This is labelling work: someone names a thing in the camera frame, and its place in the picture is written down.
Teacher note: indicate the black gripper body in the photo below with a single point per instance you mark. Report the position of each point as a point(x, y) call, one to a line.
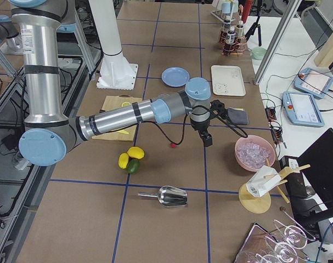
point(200, 127)

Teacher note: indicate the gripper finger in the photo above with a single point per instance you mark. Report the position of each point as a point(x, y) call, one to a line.
point(207, 139)

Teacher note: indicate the blue plate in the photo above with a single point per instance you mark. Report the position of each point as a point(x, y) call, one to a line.
point(175, 77)

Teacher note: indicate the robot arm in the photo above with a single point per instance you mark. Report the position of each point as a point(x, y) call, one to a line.
point(49, 134)
point(10, 35)

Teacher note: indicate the pink bowl of ice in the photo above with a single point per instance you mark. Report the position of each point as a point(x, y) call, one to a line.
point(253, 152)

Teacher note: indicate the white bear tray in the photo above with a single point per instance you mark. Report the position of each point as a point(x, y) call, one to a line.
point(227, 81)

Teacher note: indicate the yellow lemon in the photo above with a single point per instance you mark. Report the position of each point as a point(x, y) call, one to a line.
point(136, 152)
point(123, 160)

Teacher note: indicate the metal scoop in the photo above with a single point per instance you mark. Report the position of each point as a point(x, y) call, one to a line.
point(168, 196)

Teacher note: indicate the white paper bag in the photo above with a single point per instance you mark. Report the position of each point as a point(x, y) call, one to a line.
point(263, 181)

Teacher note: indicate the green lime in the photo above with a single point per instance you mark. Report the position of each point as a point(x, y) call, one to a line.
point(133, 166)

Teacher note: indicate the lemon half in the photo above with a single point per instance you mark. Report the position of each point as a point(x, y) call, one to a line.
point(126, 103)

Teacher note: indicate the wooden stand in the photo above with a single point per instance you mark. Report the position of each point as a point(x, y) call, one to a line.
point(262, 204)

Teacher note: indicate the green bowl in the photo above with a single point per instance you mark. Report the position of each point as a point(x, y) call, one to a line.
point(258, 53)

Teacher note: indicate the wooden cutting board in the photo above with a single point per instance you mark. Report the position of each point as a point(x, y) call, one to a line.
point(111, 103)

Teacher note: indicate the tea bottle middle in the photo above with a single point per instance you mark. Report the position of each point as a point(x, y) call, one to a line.
point(228, 47)

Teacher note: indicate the tea bottle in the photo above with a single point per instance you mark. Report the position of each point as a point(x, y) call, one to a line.
point(226, 27)
point(228, 47)
point(239, 29)

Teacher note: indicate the near teach pendant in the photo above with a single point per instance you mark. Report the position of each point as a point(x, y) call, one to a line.
point(302, 109)

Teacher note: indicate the teach pendant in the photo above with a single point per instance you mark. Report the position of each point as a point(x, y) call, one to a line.
point(313, 82)
point(302, 109)

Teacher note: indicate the tea bottle back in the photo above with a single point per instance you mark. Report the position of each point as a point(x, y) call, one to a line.
point(239, 29)

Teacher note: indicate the tea bottle front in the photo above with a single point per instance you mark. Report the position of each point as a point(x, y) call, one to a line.
point(226, 27)

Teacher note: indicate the black tripod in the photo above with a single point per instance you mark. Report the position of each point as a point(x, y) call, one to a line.
point(256, 26)

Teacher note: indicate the far teach pendant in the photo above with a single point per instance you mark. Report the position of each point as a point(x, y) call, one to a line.
point(313, 82)

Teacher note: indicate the black monitor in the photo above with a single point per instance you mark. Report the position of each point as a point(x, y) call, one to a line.
point(320, 176)

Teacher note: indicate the blue cup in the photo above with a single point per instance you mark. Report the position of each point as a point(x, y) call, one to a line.
point(226, 7)

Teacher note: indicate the red cylinder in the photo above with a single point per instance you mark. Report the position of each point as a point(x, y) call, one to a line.
point(246, 10)

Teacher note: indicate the glass goblet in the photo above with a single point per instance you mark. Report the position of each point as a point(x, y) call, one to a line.
point(293, 233)

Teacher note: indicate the copper wire bottle rack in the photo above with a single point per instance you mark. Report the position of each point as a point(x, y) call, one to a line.
point(239, 45)

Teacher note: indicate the white camera post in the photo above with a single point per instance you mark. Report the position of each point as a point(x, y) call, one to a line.
point(115, 72)

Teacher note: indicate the white wire cup rack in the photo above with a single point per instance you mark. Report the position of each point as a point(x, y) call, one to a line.
point(220, 15)

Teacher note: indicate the aluminium frame post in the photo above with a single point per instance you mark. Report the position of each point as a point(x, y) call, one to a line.
point(277, 37)

